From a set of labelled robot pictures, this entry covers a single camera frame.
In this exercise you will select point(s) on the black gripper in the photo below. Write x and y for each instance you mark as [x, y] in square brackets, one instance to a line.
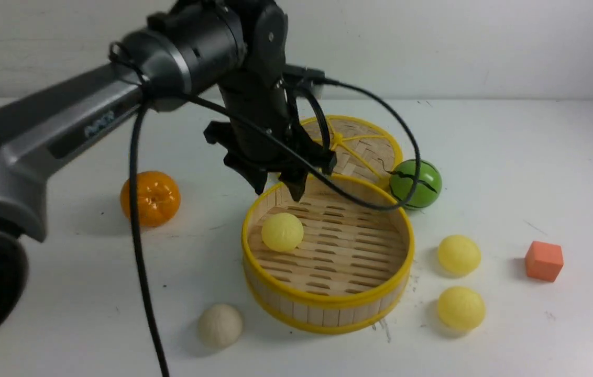
[261, 115]

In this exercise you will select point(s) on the yellow bun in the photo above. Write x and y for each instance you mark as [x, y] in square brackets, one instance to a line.
[458, 255]
[461, 308]
[282, 232]

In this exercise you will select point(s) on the white bun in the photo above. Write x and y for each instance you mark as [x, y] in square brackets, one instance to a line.
[220, 326]

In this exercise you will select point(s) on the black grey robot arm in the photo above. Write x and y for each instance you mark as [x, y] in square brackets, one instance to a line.
[238, 46]

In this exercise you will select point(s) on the woven bamboo steamer lid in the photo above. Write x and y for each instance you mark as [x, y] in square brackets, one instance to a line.
[364, 151]

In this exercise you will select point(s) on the orange toy tangerine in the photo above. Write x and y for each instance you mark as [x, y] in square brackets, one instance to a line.
[158, 198]

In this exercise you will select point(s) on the green watermelon toy ball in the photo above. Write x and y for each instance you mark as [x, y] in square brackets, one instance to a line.
[429, 184]

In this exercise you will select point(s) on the orange foam cube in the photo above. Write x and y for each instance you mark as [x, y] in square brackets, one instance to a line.
[543, 261]

